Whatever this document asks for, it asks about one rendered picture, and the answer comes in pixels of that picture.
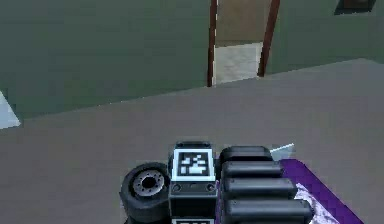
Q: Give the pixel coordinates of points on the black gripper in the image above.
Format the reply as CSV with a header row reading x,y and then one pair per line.
x,y
146,193

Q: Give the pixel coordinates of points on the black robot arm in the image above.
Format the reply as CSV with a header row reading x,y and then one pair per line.
x,y
253,193

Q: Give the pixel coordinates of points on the dark framed wall picture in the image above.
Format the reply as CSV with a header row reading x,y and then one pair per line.
x,y
355,5

